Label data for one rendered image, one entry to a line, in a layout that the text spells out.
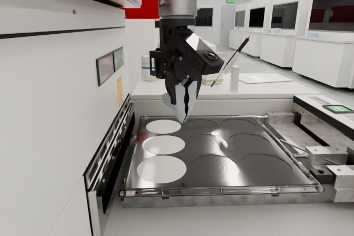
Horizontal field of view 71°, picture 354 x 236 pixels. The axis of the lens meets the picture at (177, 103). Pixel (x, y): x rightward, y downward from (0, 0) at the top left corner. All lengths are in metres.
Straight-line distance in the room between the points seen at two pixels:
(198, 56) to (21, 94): 0.28
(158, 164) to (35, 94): 0.33
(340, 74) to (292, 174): 4.79
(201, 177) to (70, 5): 0.36
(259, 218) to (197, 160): 0.16
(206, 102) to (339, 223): 0.46
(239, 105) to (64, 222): 0.63
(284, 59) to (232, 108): 6.38
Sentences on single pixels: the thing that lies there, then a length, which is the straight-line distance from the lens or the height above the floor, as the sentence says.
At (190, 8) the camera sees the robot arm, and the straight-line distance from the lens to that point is 0.48.
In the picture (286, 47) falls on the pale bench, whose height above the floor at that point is 0.60.
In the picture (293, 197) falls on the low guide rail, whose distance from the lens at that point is 0.60.
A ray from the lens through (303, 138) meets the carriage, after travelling 0.77.
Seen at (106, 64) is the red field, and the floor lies 1.11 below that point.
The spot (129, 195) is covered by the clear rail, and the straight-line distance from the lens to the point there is 0.46.
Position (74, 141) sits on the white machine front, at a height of 1.04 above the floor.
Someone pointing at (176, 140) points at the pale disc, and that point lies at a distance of 0.63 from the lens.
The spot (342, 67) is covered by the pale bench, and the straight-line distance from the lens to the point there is 5.27.
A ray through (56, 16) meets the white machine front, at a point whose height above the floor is 1.19.
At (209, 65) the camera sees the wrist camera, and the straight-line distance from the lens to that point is 0.42.
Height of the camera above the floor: 1.18
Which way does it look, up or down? 18 degrees down
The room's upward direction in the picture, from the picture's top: straight up
